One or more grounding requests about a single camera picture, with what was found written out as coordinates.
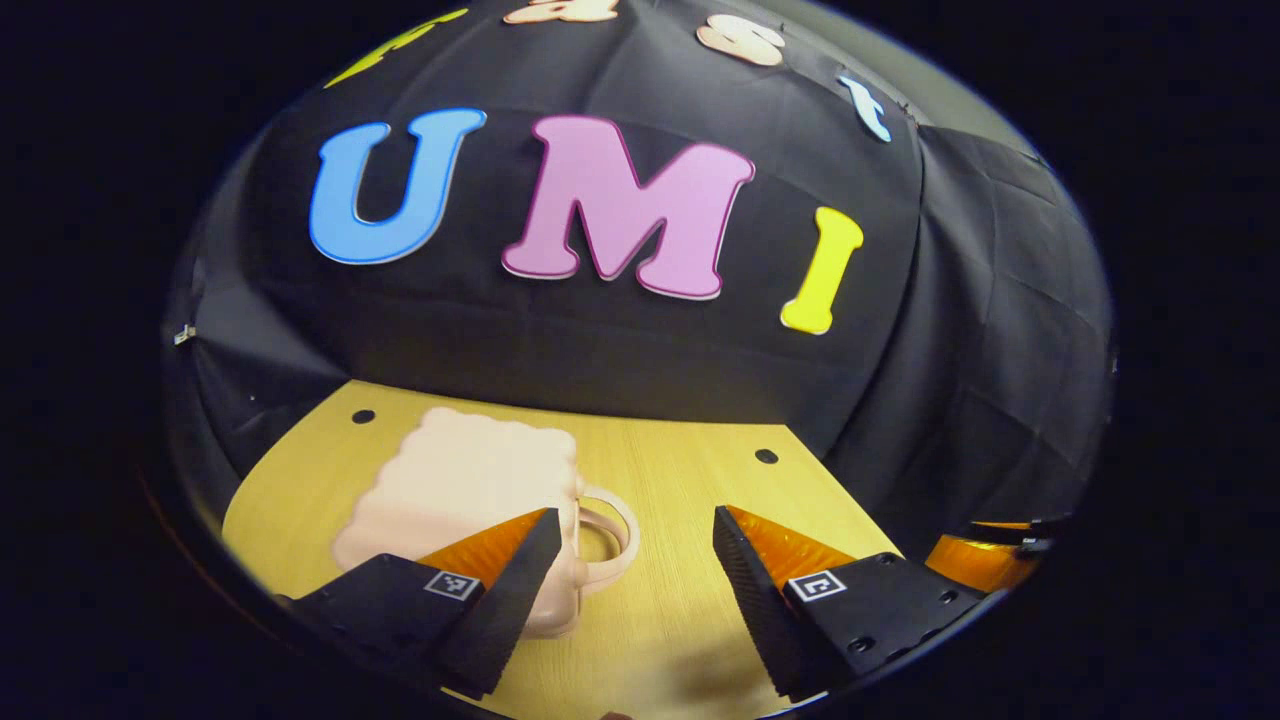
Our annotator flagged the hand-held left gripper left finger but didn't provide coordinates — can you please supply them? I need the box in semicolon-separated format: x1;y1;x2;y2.
275;507;564;701

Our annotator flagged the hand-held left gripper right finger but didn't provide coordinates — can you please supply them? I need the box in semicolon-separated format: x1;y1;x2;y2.
712;505;986;704

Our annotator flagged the black backdrop cloth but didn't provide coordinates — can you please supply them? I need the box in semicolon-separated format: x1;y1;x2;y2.
160;0;1116;561

